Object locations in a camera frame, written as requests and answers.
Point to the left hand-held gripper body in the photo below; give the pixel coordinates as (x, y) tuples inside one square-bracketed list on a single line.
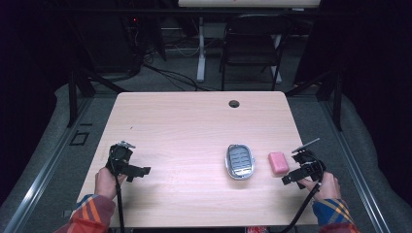
[(119, 158)]

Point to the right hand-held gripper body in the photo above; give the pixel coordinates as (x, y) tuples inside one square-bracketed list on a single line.
[(312, 166)]

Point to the person's right hand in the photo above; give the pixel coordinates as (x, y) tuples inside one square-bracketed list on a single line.
[(327, 189)]

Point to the person's left hand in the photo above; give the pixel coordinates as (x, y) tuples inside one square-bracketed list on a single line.
[(105, 184)]

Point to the pink soap bar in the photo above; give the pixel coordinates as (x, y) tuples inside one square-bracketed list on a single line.
[(278, 162)]

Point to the silver metal soap dish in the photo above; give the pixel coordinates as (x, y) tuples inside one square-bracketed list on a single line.
[(240, 161)]

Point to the red patterned item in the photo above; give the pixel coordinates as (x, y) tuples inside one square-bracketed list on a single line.
[(257, 229)]

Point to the dark computer tower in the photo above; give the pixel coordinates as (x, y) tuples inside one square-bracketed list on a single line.
[(129, 42)]

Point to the black folding chair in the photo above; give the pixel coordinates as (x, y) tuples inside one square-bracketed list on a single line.
[(252, 45)]

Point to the white desk with legs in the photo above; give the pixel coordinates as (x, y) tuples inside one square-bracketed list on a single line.
[(201, 48)]

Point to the black metal frame stand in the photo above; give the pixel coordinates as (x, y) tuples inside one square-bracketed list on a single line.
[(77, 87), (330, 93)]

